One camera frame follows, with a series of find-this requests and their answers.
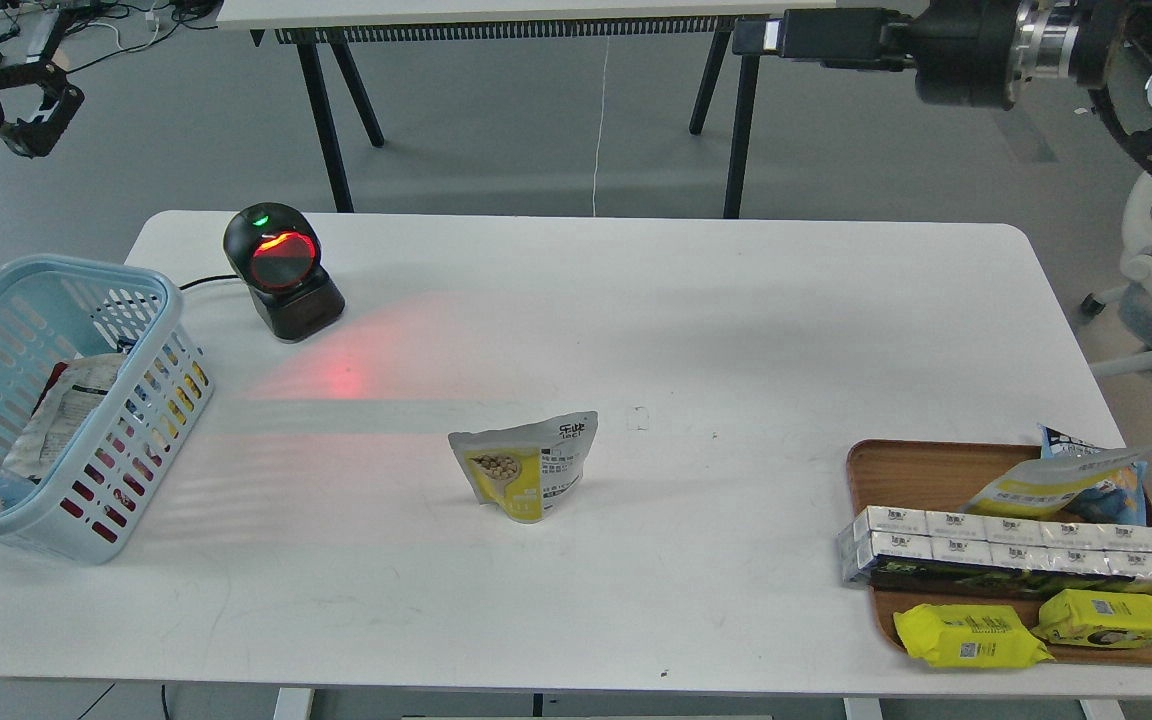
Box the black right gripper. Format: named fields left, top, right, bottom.
left=732, top=1, right=1020, bottom=109

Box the yellow grey snack pouch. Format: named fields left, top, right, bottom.
left=448, top=411, right=599, bottom=524

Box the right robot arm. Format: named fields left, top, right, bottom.
left=733, top=1, right=1152, bottom=179

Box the light blue plastic basket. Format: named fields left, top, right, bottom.
left=0, top=255, right=215, bottom=564

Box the white snack bag in basket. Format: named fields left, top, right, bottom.
left=3, top=353, right=126, bottom=483

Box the yellow blue snack pouch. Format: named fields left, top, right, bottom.
left=958, top=447, right=1149, bottom=520

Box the silver boxed snack carton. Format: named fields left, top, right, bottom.
left=835, top=506, right=1152, bottom=600

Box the yellow snack pack left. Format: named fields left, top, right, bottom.
left=893, top=602, right=1053, bottom=669

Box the yellow snack pack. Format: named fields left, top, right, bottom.
left=893, top=602, right=1053, bottom=669
left=1030, top=589, right=1152, bottom=650

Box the yellow snack pack right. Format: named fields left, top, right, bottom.
left=1030, top=589, right=1152, bottom=650

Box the background white table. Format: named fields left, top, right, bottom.
left=218, top=1, right=791, bottom=213

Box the black barcode scanner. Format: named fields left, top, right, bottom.
left=221, top=202, right=346, bottom=342

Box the brown wooden tray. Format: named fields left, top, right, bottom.
left=846, top=439, right=1152, bottom=666

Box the floor cables bundle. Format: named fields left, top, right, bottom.
left=0, top=0, right=222, bottom=76

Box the white hanging cable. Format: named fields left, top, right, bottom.
left=591, top=38, right=609, bottom=218

